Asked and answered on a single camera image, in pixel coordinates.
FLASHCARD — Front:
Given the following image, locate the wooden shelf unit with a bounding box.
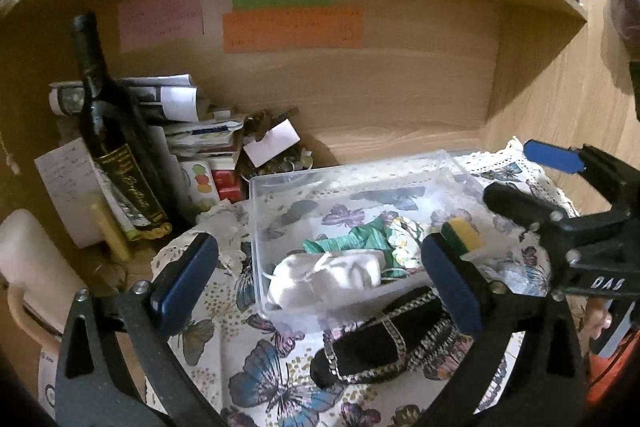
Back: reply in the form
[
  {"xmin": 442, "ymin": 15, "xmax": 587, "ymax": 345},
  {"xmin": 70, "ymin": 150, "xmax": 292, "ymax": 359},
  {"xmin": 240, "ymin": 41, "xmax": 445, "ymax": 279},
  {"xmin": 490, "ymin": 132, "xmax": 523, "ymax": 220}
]
[{"xmin": 0, "ymin": 0, "xmax": 590, "ymax": 403}]

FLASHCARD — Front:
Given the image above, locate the orange paper note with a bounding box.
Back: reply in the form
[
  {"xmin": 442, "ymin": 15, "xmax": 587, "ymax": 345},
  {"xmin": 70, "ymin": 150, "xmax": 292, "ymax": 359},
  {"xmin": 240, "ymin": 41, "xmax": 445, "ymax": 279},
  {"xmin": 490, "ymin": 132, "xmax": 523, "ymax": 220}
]
[{"xmin": 221, "ymin": 6, "xmax": 365, "ymax": 54}]

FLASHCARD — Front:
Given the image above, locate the white handwritten paper sheet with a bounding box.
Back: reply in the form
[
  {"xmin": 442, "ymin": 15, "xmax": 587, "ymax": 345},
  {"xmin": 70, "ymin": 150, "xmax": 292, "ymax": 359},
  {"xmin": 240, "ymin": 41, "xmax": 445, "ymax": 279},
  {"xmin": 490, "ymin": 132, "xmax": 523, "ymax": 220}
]
[{"xmin": 34, "ymin": 138, "xmax": 118, "ymax": 250}]

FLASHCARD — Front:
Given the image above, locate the yellow tube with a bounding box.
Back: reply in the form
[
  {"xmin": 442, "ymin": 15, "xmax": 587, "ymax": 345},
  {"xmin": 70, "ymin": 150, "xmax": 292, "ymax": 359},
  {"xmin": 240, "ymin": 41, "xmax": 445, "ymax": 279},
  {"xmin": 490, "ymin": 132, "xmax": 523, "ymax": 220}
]
[{"xmin": 90, "ymin": 199, "xmax": 132, "ymax": 262}]

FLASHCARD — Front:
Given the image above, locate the black pouch with sequin trim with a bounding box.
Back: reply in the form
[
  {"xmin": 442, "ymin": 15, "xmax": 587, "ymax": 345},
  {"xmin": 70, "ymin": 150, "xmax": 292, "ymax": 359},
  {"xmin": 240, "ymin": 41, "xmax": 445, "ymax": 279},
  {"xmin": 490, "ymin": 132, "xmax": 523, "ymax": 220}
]
[{"xmin": 310, "ymin": 286, "xmax": 473, "ymax": 389}]

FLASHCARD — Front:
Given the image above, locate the butterfly print tablecloth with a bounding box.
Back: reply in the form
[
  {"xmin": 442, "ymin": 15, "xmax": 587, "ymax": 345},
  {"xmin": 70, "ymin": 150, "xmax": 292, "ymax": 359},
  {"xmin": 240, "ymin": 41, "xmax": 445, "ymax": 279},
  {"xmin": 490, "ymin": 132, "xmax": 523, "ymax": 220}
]
[{"xmin": 150, "ymin": 138, "xmax": 583, "ymax": 427}]

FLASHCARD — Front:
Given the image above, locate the dark brown round object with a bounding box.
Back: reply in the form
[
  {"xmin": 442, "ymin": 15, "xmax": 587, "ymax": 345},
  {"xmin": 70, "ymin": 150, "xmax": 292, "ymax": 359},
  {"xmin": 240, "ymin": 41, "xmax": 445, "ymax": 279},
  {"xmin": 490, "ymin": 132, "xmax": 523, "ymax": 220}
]
[{"xmin": 604, "ymin": 0, "xmax": 640, "ymax": 52}]

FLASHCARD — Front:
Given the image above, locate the white cloth pouch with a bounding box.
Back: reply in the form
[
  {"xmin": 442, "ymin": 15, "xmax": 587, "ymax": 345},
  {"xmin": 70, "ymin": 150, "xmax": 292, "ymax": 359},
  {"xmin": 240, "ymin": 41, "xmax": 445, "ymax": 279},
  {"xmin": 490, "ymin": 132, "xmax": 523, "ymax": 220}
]
[{"xmin": 267, "ymin": 249, "xmax": 386, "ymax": 308}]

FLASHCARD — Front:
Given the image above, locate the green knitted cloth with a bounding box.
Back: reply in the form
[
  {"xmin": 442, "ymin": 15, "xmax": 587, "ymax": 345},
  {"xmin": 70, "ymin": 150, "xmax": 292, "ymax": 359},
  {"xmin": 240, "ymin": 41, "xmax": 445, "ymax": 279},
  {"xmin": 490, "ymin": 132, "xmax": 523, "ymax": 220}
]
[{"xmin": 302, "ymin": 219, "xmax": 401, "ymax": 280}]

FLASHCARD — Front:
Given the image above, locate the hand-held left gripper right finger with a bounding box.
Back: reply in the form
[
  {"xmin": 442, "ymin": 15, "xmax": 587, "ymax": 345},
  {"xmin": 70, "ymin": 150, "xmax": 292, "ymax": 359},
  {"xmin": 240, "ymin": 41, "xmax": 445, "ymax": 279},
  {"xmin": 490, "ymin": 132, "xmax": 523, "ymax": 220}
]
[{"xmin": 414, "ymin": 232, "xmax": 587, "ymax": 427}]

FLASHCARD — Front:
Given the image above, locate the floral print cloth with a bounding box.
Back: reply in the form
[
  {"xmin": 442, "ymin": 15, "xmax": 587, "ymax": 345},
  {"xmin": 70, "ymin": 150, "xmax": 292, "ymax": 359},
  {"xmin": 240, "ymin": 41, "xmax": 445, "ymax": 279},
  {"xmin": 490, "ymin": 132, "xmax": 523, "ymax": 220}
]
[{"xmin": 385, "ymin": 217, "xmax": 426, "ymax": 270}]

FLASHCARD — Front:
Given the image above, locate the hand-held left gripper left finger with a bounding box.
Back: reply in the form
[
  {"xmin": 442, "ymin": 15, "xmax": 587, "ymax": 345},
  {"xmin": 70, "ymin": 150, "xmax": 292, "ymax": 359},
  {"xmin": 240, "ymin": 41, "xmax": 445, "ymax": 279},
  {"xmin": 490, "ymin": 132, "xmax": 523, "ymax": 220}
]
[{"xmin": 54, "ymin": 232, "xmax": 227, "ymax": 427}]

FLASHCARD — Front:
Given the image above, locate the stack of papers and leaflets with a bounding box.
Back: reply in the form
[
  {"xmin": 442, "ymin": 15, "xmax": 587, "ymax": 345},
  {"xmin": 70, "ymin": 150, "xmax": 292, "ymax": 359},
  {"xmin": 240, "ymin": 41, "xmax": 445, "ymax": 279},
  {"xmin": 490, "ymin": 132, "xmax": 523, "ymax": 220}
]
[{"xmin": 150, "ymin": 107, "xmax": 246, "ymax": 168}]

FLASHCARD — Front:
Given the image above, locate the clear plastic storage box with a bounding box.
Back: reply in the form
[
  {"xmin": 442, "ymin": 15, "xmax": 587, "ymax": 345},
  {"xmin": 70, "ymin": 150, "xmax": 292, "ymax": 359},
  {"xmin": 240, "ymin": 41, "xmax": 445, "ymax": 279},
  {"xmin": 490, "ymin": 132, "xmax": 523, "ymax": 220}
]
[{"xmin": 249, "ymin": 149, "xmax": 503, "ymax": 333}]

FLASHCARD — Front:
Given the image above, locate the pink paper note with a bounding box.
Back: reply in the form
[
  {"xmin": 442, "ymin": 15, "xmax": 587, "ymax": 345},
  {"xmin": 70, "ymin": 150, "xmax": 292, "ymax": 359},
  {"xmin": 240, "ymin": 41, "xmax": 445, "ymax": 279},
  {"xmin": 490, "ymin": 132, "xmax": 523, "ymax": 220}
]
[{"xmin": 117, "ymin": 0, "xmax": 206, "ymax": 54}]

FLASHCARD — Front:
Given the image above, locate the rolled newspaper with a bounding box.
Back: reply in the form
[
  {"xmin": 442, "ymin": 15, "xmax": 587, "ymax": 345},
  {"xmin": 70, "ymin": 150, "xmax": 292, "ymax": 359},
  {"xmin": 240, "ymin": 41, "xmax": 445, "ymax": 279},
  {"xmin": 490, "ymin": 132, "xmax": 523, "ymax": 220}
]
[{"xmin": 48, "ymin": 74, "xmax": 201, "ymax": 124}]

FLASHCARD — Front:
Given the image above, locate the white blank card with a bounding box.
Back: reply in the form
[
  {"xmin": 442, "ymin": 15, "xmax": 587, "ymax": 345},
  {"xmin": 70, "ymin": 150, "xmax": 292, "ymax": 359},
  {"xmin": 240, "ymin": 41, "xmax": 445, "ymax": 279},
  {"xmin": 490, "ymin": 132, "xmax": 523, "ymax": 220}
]
[{"xmin": 242, "ymin": 119, "xmax": 301, "ymax": 168}]

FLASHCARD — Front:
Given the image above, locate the yellow green sponge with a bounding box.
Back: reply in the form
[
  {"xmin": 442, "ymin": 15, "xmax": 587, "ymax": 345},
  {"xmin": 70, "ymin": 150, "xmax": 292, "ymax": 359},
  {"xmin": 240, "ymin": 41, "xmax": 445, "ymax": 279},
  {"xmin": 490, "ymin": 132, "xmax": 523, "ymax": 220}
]
[{"xmin": 440, "ymin": 217, "xmax": 488, "ymax": 258}]

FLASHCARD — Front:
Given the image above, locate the fruit print packet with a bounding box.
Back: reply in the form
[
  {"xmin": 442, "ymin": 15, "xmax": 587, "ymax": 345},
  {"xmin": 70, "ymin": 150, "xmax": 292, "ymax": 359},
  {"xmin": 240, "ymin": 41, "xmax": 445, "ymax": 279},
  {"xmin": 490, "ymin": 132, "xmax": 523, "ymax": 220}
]
[{"xmin": 179, "ymin": 161, "xmax": 221, "ymax": 212}]

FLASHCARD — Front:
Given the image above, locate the person's right hand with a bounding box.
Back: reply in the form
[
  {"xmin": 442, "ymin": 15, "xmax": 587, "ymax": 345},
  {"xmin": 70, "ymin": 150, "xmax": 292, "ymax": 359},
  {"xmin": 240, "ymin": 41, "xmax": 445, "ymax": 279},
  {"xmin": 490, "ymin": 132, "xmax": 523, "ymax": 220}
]
[{"xmin": 586, "ymin": 299, "xmax": 617, "ymax": 344}]

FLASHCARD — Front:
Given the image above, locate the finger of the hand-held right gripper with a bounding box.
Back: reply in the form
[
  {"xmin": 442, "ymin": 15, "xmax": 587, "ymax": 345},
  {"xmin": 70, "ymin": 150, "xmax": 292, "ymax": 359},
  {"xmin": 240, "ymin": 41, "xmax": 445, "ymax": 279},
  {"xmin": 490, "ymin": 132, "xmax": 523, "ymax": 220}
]
[
  {"xmin": 483, "ymin": 182, "xmax": 568, "ymax": 235},
  {"xmin": 523, "ymin": 139, "xmax": 640, "ymax": 214}
]

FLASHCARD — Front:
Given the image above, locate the dark wine bottle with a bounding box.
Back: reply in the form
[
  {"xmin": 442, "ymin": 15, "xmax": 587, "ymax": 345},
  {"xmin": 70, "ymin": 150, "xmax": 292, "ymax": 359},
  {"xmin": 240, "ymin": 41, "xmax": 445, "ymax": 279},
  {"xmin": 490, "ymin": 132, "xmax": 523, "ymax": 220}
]
[{"xmin": 70, "ymin": 12, "xmax": 173, "ymax": 240}]

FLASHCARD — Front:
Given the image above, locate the red small box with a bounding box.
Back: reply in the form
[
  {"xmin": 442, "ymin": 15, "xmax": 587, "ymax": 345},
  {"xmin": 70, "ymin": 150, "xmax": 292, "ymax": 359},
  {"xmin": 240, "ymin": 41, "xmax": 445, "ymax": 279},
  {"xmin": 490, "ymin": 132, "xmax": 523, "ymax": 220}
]
[{"xmin": 210, "ymin": 167, "xmax": 246, "ymax": 202}]

